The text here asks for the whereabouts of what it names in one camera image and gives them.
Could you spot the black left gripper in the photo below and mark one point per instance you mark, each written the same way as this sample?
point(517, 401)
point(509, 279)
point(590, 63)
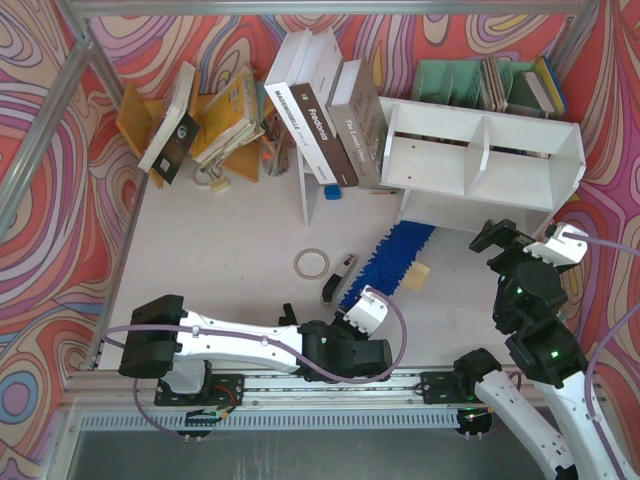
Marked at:
point(334, 292)

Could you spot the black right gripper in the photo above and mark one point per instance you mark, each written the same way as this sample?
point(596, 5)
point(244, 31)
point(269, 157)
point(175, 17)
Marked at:
point(505, 241)

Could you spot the blue microfiber duster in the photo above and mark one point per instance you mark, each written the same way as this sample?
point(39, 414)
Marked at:
point(390, 261)

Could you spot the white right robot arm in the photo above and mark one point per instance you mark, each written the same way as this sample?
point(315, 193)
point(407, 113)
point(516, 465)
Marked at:
point(580, 444)

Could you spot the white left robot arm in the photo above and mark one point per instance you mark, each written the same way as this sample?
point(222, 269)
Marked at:
point(174, 345)

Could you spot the white bookshelf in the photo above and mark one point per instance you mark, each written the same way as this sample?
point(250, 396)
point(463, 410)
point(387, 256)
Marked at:
point(459, 167)

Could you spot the grey black stapler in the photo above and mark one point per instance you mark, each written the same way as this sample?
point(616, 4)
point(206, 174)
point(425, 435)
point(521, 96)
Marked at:
point(336, 280)

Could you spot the black T-shaped part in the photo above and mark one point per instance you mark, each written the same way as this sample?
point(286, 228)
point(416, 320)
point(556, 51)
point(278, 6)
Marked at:
point(288, 318)

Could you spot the roll of masking tape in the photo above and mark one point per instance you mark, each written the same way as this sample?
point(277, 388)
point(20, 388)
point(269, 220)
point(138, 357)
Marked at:
point(311, 264)

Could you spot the blue and yellow book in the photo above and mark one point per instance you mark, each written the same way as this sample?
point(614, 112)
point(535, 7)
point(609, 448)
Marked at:
point(546, 86)

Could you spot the green desk organizer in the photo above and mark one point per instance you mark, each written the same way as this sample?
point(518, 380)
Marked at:
point(480, 84)

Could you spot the small blue box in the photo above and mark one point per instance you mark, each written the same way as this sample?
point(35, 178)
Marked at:
point(332, 192)

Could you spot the white book support stand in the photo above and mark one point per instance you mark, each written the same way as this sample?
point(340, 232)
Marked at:
point(309, 188)

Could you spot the grey Lonely Ones book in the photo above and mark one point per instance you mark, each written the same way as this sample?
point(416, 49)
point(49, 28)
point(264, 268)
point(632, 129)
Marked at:
point(357, 114)

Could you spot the cup of pencils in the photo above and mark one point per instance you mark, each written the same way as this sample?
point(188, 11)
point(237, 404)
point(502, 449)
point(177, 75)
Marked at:
point(274, 146)

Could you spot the brown Fredonia book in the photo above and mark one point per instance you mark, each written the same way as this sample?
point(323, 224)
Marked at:
point(328, 158)

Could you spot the white Mademoiselle book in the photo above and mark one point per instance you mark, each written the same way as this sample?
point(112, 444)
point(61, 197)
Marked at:
point(303, 57)

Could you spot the stack of yellow books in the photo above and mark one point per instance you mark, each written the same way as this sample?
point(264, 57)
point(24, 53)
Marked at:
point(230, 120)

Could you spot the black and white book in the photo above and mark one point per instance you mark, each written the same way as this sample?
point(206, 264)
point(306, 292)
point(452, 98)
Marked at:
point(173, 129)

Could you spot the metal rail with mounts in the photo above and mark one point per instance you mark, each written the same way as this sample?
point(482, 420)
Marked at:
point(223, 390)

